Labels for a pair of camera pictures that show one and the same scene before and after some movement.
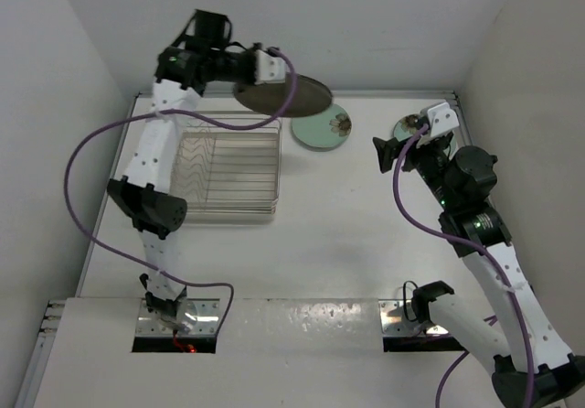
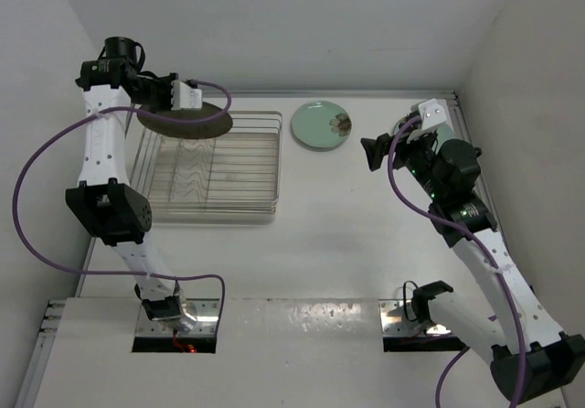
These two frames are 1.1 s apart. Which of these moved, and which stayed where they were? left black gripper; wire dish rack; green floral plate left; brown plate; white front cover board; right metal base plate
Moved: left black gripper; brown plate
Stayed: green floral plate left; white front cover board; right metal base plate; wire dish rack
